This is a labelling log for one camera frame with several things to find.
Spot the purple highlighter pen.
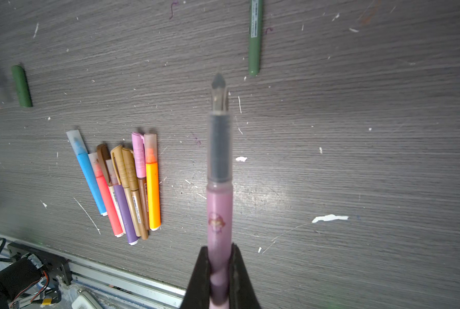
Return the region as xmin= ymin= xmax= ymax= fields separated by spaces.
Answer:
xmin=107 ymin=159 xmax=139 ymax=246

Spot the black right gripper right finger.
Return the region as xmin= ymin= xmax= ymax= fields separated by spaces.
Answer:
xmin=229 ymin=243 xmax=261 ymax=309

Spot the pink red highlighter pen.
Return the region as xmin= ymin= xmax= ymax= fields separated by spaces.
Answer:
xmin=88 ymin=153 xmax=124 ymax=238

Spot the gold tan capped pen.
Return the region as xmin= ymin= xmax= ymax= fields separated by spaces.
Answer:
xmin=111 ymin=145 xmax=141 ymax=238

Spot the orange highlighter pen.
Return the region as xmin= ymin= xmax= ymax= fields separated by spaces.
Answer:
xmin=144 ymin=133 xmax=162 ymax=231

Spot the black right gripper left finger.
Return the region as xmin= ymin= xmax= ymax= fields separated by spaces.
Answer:
xmin=180 ymin=246 xmax=211 ymax=309

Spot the brown capped cream pen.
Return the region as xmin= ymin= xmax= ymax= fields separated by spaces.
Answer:
xmin=97 ymin=143 xmax=126 ymax=238

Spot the blue highlighter pen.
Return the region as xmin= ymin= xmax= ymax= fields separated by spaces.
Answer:
xmin=66 ymin=130 xmax=107 ymax=216

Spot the white clamp bracket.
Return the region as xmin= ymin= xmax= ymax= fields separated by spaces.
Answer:
xmin=71 ymin=291 xmax=103 ymax=309

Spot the pink fountain pen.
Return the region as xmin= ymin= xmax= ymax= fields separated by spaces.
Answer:
xmin=206 ymin=73 xmax=233 ymax=308

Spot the green fountain pen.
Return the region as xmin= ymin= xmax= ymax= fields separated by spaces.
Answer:
xmin=248 ymin=0 xmax=263 ymax=76

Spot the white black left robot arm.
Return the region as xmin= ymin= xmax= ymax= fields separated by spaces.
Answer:
xmin=0 ymin=238 xmax=72 ymax=308

